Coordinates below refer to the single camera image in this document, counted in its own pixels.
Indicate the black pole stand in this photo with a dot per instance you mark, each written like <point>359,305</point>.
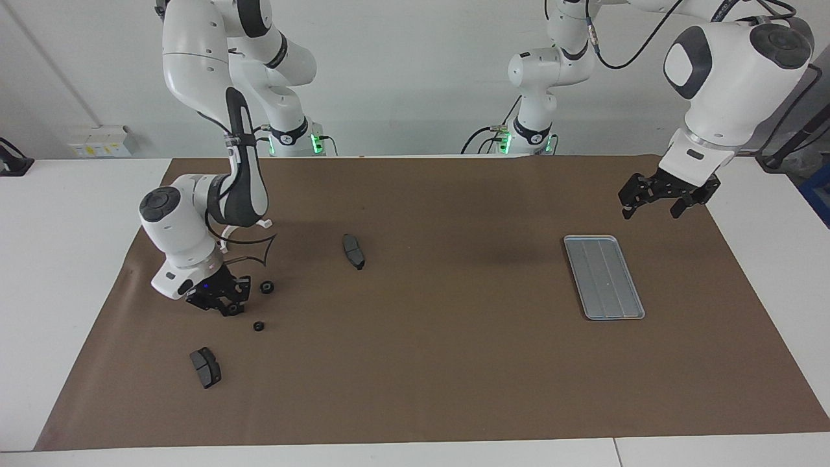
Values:
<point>771,162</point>

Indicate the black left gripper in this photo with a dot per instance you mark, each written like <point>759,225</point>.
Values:
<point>681,185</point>

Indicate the white curved plastic bracket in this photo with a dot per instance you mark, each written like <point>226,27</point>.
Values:
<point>262,224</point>

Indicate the long grey brake pad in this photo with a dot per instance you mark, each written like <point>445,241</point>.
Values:
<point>354,253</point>

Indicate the brown table mat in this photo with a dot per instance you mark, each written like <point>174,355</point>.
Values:
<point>421,363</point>

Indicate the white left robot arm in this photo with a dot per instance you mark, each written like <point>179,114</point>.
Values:
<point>726,78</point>

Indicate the black clamp mount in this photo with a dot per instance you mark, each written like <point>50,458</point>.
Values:
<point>13,167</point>

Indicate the short grey brake pad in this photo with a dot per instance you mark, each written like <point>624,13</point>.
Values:
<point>205,367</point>

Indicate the white wall socket box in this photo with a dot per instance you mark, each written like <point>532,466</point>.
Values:
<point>100,143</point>

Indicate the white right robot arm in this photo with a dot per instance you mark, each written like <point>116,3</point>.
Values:
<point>194,65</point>

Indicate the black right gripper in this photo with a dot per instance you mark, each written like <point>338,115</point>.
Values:
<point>214,288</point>

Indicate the silver metal tray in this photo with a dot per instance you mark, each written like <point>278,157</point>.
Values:
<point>606,279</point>

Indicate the blue crate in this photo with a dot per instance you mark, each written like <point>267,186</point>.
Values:
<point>818,194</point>

